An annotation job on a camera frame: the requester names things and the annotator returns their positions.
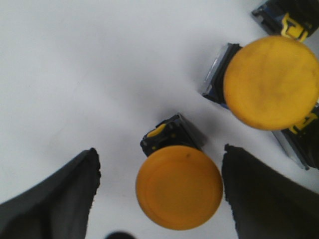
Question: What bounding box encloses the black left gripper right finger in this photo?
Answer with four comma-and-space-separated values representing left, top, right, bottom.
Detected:
222, 144, 319, 239

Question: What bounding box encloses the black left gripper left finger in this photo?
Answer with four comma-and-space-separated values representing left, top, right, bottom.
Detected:
0, 148, 101, 239

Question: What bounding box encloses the yellow mushroom push button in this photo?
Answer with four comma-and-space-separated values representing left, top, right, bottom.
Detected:
135, 114, 223, 231
201, 36, 319, 130

